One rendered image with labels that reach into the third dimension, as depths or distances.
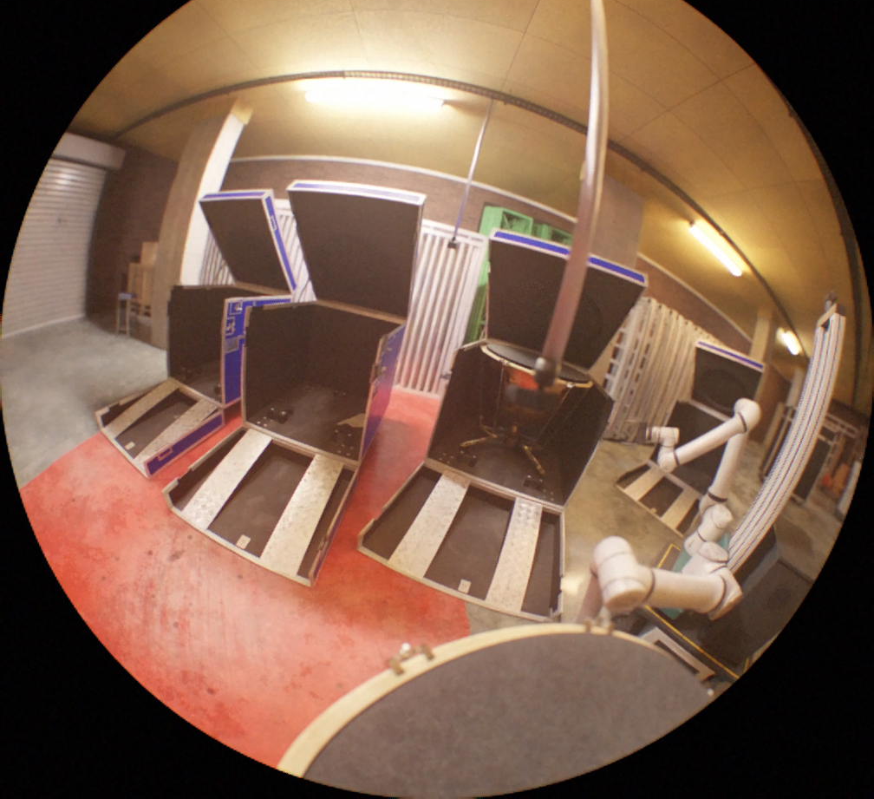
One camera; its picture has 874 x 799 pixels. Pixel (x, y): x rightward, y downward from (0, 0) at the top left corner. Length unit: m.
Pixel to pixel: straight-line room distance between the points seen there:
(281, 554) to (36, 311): 5.73
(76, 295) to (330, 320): 5.33
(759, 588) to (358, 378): 3.04
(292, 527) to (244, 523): 0.27
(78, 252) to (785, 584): 7.86
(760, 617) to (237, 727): 1.88
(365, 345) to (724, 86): 3.55
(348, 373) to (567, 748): 2.62
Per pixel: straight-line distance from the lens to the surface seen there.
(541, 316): 2.29
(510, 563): 1.62
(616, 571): 0.87
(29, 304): 6.24
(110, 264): 6.88
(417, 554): 1.52
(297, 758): 0.48
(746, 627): 1.63
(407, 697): 0.45
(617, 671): 0.61
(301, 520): 1.53
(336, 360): 2.60
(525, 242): 1.78
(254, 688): 1.29
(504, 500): 1.95
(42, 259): 6.23
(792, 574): 1.51
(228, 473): 1.78
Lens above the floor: 1.25
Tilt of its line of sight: 13 degrees down
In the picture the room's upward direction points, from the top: 15 degrees clockwise
